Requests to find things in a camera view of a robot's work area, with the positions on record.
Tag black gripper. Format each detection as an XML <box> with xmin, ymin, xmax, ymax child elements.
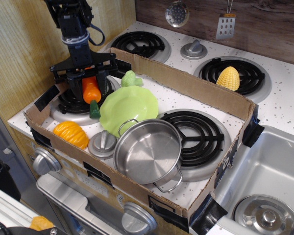
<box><xmin>49</xmin><ymin>41</ymin><xmax>118</xmax><ymax>100</ymax></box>

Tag orange toy carrot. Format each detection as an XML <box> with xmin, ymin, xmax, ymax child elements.
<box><xmin>82</xmin><ymin>76</ymin><xmax>101</xmax><ymax>119</ymax></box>

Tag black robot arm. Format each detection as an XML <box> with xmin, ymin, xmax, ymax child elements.
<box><xmin>45</xmin><ymin>0</ymin><xmax>117</xmax><ymax>101</ymax></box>

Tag light green plate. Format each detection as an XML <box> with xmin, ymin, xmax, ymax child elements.
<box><xmin>99</xmin><ymin>86</ymin><xmax>158</xmax><ymax>137</ymax></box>

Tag front left black burner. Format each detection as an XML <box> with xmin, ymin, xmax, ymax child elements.
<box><xmin>50</xmin><ymin>76</ymin><xmax>120</xmax><ymax>126</ymax></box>

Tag black burner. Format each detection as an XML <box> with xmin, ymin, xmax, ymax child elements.
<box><xmin>157</xmin><ymin>109</ymin><xmax>231</xmax><ymax>182</ymax></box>
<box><xmin>50</xmin><ymin>76</ymin><xmax>120</xmax><ymax>126</ymax></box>
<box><xmin>107</xmin><ymin>31</ymin><xmax>171</xmax><ymax>63</ymax></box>
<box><xmin>194</xmin><ymin>56</ymin><xmax>272</xmax><ymax>103</ymax></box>

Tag green toy vegetable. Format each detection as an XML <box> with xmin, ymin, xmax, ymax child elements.
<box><xmin>121</xmin><ymin>70</ymin><xmax>143</xmax><ymax>87</ymax></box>

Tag orange toy pumpkin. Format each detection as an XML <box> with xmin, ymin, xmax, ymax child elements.
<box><xmin>53</xmin><ymin>121</ymin><xmax>89</xmax><ymax>149</ymax></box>

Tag silver stove knob front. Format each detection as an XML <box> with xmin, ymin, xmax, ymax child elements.
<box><xmin>88</xmin><ymin>130</ymin><xmax>117</xmax><ymax>160</ymax></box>

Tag silver stove knob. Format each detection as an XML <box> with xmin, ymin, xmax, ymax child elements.
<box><xmin>180</xmin><ymin>40</ymin><xmax>208</xmax><ymax>60</ymax></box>
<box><xmin>88</xmin><ymin>130</ymin><xmax>117</xmax><ymax>160</ymax></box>

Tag back left black burner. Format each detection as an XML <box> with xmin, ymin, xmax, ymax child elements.
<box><xmin>107</xmin><ymin>31</ymin><xmax>171</xmax><ymax>63</ymax></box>

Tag cardboard fence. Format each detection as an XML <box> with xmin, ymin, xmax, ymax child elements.
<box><xmin>24</xmin><ymin>48</ymin><xmax>258</xmax><ymax>235</ymax></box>

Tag stainless steel pot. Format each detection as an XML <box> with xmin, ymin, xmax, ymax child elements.
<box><xmin>113</xmin><ymin>119</ymin><xmax>183</xmax><ymax>193</ymax></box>

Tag left oven knob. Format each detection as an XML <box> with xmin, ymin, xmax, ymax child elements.
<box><xmin>33</xmin><ymin>147</ymin><xmax>62</xmax><ymax>176</ymax></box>

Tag oven knob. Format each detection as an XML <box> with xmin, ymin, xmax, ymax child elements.
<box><xmin>122</xmin><ymin>202</ymin><xmax>157</xmax><ymax>235</ymax></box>
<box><xmin>33</xmin><ymin>147</ymin><xmax>62</xmax><ymax>176</ymax></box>

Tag hanging metal strainer ladle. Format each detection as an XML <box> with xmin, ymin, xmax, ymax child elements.
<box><xmin>165</xmin><ymin>0</ymin><xmax>190</xmax><ymax>28</ymax></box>

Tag silver stove knob back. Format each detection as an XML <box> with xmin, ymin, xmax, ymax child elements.
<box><xmin>180</xmin><ymin>40</ymin><xmax>208</xmax><ymax>60</ymax></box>

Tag front right black burner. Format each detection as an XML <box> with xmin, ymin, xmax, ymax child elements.
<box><xmin>157</xmin><ymin>109</ymin><xmax>231</xmax><ymax>182</ymax></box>

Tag yellow toy corn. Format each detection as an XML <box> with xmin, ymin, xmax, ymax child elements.
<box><xmin>217</xmin><ymin>66</ymin><xmax>240</xmax><ymax>91</ymax></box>

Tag hanging metal spatula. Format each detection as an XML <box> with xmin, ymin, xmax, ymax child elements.
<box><xmin>216</xmin><ymin>0</ymin><xmax>236</xmax><ymax>40</ymax></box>

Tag right oven knob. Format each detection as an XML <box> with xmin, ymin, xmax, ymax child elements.
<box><xmin>122</xmin><ymin>202</ymin><xmax>157</xmax><ymax>235</ymax></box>

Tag orange object bottom left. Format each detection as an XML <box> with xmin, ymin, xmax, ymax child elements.
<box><xmin>29</xmin><ymin>216</ymin><xmax>54</xmax><ymax>231</ymax></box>

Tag back right black burner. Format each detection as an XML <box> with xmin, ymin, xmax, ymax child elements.
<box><xmin>194</xmin><ymin>56</ymin><xmax>272</xmax><ymax>103</ymax></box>

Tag silver sink basin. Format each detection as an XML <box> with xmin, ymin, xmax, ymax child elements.
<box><xmin>190</xmin><ymin>126</ymin><xmax>294</xmax><ymax>235</ymax></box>

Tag metal lid in sink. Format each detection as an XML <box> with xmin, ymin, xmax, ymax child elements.
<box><xmin>232</xmin><ymin>194</ymin><xmax>294</xmax><ymax>235</ymax></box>

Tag silver oven door handle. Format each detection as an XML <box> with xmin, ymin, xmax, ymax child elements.
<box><xmin>36</xmin><ymin>173</ymin><xmax>125</xmax><ymax>235</ymax></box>

